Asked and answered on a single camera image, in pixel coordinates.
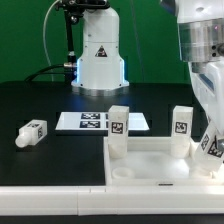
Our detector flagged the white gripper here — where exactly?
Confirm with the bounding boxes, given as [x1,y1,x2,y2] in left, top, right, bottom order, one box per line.
[188,61,224,153]

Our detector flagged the white square table top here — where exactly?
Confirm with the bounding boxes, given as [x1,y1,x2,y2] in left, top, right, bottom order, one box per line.
[104,137,224,186]

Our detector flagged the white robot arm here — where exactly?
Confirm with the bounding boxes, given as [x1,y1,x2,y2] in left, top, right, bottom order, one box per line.
[72,0,224,152]

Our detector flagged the white marker base plate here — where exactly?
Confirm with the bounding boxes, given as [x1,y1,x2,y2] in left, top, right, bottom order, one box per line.
[56,112,149,131]

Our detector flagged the white front obstacle wall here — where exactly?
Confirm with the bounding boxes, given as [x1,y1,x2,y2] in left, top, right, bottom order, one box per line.
[0,186,224,216]

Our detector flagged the black cable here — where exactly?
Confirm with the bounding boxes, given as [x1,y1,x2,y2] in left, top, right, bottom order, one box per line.
[23,64,73,83]

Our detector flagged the black camera stand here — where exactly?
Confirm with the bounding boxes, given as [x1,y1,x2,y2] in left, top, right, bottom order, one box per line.
[56,0,110,83]

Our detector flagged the grey cable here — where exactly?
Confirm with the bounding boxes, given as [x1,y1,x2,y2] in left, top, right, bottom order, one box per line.
[42,0,63,83]

